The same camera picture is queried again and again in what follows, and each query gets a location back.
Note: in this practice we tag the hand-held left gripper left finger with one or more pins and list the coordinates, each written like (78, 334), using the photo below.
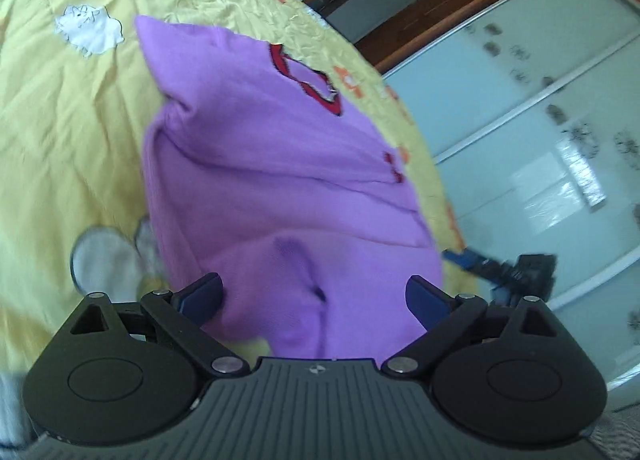
(202, 296)

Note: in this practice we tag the purple sweater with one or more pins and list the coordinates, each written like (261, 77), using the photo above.
(280, 190)

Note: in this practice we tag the frosted glass wardrobe doors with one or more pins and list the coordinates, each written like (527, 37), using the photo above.
(525, 140)

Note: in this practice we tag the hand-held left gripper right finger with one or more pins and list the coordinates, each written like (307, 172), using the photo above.
(424, 299)

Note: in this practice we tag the yellow printed blanket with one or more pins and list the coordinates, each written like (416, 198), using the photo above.
(65, 150)

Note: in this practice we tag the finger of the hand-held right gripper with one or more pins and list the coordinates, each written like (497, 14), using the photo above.
(467, 262)

